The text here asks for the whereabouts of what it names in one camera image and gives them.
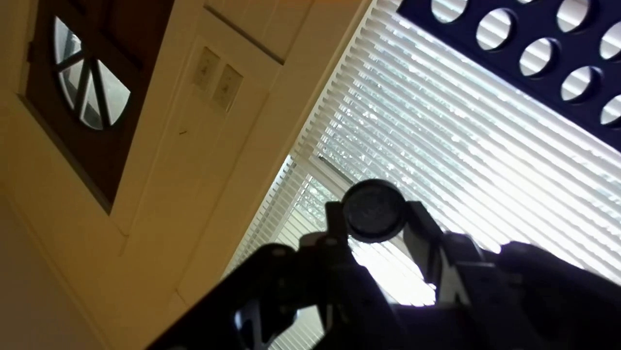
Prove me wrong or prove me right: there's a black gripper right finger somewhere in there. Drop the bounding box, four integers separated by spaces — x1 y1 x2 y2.
403 202 516 311

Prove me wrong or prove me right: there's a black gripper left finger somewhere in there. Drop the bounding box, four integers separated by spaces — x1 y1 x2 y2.
304 202 407 350

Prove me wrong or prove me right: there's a white window blind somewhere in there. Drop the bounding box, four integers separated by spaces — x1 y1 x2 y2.
225 0 621 350

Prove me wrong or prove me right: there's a blue connect four grid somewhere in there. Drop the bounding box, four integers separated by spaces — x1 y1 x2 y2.
397 0 621 150

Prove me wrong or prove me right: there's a brown door with window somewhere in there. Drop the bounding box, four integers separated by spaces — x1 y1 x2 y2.
25 0 174 210

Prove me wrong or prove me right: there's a wall light switch plate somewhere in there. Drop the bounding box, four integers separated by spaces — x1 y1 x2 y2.
192 47 242 111

